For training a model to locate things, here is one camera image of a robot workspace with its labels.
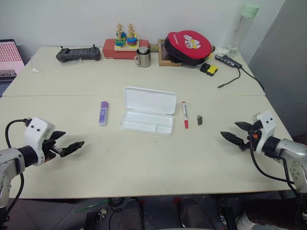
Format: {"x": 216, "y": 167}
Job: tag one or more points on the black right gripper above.
{"x": 253, "y": 141}

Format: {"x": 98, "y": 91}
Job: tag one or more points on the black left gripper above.
{"x": 51, "y": 151}

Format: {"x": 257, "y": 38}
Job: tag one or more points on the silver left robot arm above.
{"x": 10, "y": 159}

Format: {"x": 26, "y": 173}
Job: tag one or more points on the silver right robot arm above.
{"x": 287, "y": 151}

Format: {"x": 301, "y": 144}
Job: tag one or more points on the small dark grey ridged object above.
{"x": 199, "y": 120}

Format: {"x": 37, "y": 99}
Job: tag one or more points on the white plastic case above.
{"x": 146, "y": 101}

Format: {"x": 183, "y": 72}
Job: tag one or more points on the red and black pouch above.
{"x": 189, "y": 46}

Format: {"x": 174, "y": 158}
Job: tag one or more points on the purple white glue stick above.
{"x": 103, "y": 115}

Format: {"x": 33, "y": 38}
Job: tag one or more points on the red white marker pen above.
{"x": 185, "y": 116}

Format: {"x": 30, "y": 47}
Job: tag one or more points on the yellow black whiteboard eraser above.
{"x": 212, "y": 70}

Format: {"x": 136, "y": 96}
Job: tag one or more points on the thin green stick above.
{"x": 88, "y": 208}

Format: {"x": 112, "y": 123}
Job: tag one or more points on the grey USB hub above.
{"x": 227, "y": 60}

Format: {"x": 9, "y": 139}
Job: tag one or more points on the crumpled white tissue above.
{"x": 221, "y": 51}

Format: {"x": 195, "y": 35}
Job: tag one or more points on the dark grey remote controller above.
{"x": 78, "y": 54}

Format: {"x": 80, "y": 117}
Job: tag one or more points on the dark rounded shape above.
{"x": 195, "y": 213}

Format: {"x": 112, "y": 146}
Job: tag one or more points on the red cardboard box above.
{"x": 110, "y": 51}

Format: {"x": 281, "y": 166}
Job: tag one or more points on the laptop with pink screen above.
{"x": 8, "y": 57}

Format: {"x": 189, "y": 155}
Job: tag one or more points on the wooden tray box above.
{"x": 165, "y": 61}

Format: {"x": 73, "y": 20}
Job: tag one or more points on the clear bottle green lid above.
{"x": 242, "y": 28}

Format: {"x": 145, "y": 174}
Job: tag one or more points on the steel mug with lid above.
{"x": 144, "y": 58}

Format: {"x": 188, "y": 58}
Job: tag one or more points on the small brown wooden block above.
{"x": 153, "y": 47}

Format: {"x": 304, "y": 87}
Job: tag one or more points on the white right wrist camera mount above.
{"x": 266, "y": 129}

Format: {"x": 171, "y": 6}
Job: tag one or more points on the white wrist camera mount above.
{"x": 266, "y": 129}
{"x": 36, "y": 134}

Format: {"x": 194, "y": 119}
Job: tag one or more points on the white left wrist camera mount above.
{"x": 36, "y": 134}

